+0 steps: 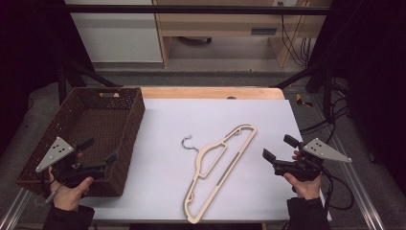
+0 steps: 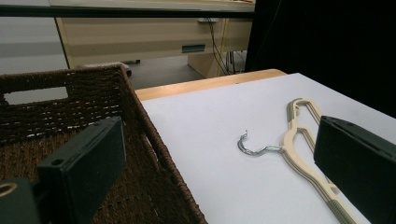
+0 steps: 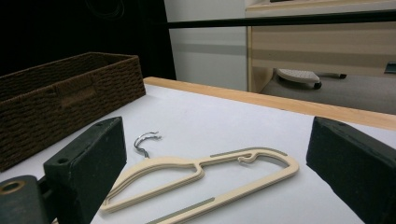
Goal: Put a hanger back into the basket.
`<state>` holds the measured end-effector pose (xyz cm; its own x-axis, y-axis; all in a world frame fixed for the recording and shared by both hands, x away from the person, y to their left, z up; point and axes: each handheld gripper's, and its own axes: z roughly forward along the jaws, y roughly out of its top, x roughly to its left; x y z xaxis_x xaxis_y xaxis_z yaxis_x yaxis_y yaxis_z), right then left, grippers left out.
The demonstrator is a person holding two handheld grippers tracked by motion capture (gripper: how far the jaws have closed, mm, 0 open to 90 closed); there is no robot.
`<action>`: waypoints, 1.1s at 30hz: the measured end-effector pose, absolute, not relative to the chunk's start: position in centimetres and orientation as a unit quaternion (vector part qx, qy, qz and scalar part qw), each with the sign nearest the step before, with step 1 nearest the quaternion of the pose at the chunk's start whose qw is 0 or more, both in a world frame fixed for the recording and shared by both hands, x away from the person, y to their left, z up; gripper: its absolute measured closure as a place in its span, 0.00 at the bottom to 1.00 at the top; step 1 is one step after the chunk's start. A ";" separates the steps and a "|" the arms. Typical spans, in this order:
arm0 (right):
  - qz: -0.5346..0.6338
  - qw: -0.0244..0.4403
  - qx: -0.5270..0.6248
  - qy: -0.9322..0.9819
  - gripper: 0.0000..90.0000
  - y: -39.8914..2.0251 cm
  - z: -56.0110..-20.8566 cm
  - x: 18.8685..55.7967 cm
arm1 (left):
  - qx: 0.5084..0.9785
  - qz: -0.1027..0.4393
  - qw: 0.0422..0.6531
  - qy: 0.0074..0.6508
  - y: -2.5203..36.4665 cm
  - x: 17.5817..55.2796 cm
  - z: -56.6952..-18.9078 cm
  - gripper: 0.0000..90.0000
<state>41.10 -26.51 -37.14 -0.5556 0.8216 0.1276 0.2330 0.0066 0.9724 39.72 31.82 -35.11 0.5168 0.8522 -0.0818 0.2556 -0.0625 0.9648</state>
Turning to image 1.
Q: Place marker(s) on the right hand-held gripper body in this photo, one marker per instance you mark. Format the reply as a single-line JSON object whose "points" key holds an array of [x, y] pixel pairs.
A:
{"points": [[322, 151]]}

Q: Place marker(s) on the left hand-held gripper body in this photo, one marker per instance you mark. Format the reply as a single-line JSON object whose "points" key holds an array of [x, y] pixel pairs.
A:
{"points": [[54, 153]]}

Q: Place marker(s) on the brown woven basket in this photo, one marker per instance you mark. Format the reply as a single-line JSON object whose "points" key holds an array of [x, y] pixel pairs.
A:
{"points": [[95, 121]]}

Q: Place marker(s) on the person's right hand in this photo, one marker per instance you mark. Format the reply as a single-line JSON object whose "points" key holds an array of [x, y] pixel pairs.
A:
{"points": [[306, 190]]}

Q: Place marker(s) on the person's left hand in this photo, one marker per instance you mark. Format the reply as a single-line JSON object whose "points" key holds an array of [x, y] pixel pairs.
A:
{"points": [[67, 198]]}

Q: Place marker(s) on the white table sheet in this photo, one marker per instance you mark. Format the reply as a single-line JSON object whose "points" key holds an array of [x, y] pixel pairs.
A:
{"points": [[255, 191]]}

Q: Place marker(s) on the yellow and black floor scrap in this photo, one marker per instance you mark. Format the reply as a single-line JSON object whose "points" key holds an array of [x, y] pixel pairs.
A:
{"points": [[300, 100]]}

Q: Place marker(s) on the black metal stand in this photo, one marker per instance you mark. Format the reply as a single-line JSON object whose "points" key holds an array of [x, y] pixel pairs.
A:
{"points": [[327, 92], [62, 83]]}

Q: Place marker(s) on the white cabinet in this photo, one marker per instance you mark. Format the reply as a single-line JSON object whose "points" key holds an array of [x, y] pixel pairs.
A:
{"points": [[118, 38]]}

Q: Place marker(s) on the light wooden desk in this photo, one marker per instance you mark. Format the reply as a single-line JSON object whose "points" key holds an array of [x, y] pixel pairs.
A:
{"points": [[217, 24]]}

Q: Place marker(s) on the aluminium rail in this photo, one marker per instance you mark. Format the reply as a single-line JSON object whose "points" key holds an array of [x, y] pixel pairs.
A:
{"points": [[360, 198], [12, 211]]}

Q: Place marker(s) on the black horizontal frame bar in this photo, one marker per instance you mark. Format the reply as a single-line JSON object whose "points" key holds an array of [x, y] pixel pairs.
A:
{"points": [[191, 9]]}

